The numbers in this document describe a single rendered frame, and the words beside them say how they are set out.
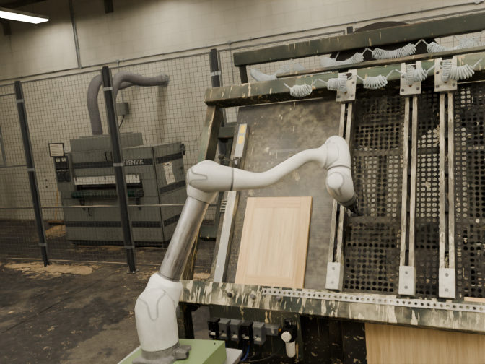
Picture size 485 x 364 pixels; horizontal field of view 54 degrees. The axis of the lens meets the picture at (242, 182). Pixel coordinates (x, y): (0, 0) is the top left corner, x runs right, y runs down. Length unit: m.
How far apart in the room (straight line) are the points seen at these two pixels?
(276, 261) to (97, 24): 7.46
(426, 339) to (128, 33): 7.52
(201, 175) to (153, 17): 6.92
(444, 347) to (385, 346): 0.27
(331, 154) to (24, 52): 9.00
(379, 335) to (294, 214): 0.73
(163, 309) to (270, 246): 0.79
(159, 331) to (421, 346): 1.28
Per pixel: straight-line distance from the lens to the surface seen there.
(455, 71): 2.52
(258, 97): 2.91
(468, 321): 2.26
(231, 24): 8.01
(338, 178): 2.02
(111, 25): 9.23
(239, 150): 2.83
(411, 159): 2.47
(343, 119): 2.65
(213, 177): 1.94
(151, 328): 2.00
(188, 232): 2.12
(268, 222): 2.60
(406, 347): 2.61
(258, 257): 2.56
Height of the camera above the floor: 1.77
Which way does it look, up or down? 8 degrees down
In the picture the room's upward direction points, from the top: 6 degrees counter-clockwise
